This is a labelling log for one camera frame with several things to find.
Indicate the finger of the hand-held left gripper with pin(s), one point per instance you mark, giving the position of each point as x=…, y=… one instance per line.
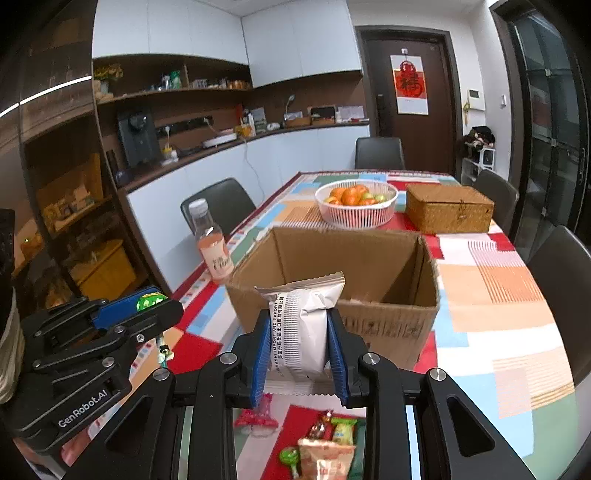
x=138, y=327
x=120, y=310

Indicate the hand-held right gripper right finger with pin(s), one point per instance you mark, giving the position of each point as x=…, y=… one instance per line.
x=337, y=369

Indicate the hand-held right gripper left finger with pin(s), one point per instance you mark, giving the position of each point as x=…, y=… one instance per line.
x=261, y=364

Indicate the green swirl lollipop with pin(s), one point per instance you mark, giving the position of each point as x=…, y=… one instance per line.
x=288, y=457
x=150, y=300

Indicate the white snack packet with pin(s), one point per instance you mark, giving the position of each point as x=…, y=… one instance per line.
x=309, y=332

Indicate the brown cardboard box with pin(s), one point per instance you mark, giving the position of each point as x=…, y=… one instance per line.
x=392, y=323

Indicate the yellow storage box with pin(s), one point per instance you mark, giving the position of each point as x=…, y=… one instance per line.
x=104, y=272

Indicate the pink candy packet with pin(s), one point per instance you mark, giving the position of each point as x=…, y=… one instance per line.
x=256, y=417

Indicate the red orange candy packet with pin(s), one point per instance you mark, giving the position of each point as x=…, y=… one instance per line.
x=320, y=427

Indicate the light green snack packet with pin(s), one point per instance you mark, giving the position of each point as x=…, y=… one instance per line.
x=344, y=431

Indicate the beige snack packet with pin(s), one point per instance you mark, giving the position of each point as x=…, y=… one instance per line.
x=323, y=461

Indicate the pink drink bottle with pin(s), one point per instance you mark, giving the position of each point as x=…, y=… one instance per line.
x=212, y=258

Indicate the dark grey dining chair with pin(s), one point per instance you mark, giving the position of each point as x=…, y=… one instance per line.
x=561, y=286
x=221, y=203
x=379, y=153
x=496, y=196

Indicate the white plastic fruit basket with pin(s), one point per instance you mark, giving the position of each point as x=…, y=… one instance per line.
x=355, y=217

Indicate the colourful patchwork tablecloth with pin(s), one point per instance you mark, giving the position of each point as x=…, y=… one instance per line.
x=485, y=286

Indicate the black coffee machine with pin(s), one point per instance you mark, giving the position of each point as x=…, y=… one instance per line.
x=137, y=136

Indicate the pile of oranges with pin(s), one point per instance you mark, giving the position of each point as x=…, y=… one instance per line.
x=351, y=194

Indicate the woven wicker storage box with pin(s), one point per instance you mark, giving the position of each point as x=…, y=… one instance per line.
x=448, y=212

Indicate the white flat kitchen scale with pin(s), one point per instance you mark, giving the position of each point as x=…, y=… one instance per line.
x=220, y=140

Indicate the white base cabinets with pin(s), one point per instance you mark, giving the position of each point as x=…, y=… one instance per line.
x=300, y=152

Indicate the wicker tray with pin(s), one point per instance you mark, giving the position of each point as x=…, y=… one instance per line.
x=298, y=122

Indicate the white storage rack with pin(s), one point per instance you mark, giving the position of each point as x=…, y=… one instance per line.
x=480, y=164

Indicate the dark brown door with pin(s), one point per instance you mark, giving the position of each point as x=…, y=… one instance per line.
x=434, y=138

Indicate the small black board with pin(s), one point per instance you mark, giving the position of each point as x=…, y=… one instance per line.
x=322, y=114

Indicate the white desk lamp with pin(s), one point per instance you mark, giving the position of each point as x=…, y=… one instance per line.
x=288, y=104

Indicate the dark plush bag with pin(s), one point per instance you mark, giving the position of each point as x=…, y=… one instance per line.
x=480, y=137

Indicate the black framed glass door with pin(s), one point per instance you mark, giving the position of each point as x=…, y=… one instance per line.
x=549, y=115

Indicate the white wall cabinets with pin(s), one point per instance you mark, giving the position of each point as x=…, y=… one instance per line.
x=207, y=32

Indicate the red and white wall calendar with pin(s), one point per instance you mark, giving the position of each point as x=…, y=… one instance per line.
x=410, y=85

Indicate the white wall intercom panel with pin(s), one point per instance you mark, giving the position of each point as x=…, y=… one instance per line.
x=476, y=99

